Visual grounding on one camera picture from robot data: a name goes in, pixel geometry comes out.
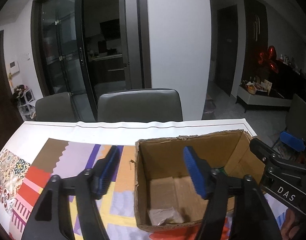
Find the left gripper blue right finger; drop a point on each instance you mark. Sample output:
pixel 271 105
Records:
pixel 200 172

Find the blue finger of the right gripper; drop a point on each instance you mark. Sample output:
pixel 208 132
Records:
pixel 263 152
pixel 292 142

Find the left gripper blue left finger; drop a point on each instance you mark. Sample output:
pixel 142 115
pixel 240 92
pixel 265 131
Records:
pixel 103 172

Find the gold fortune biscuits bag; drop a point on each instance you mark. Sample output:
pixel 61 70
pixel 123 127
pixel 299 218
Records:
pixel 159 217

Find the dark green snack packet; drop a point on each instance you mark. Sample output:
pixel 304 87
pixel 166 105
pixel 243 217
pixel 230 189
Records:
pixel 222 170

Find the person's right hand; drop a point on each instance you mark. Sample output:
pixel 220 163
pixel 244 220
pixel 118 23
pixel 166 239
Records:
pixel 292 224

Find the grey chair right side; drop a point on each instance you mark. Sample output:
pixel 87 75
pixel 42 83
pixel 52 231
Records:
pixel 296 118

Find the brown cardboard box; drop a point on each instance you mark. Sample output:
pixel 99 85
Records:
pixel 162 180

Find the white low cabinet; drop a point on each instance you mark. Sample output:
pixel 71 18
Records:
pixel 261 102

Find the fruit basket on cabinet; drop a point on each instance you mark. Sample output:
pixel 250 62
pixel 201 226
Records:
pixel 251 89

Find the colourful patterned tablecloth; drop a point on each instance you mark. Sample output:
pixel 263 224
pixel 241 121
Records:
pixel 51 198

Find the grey dining chair left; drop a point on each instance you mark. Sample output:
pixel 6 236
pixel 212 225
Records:
pixel 56 108

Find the red foil balloons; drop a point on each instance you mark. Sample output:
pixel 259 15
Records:
pixel 268 58

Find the brown wooden door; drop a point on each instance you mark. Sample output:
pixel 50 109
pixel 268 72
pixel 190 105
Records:
pixel 10 119

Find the white shoe rack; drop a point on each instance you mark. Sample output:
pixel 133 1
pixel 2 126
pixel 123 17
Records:
pixel 24 100

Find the black sliding glass door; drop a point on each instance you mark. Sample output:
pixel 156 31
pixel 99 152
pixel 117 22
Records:
pixel 87 47

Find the wall intercom panel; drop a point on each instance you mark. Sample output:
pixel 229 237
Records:
pixel 14 67

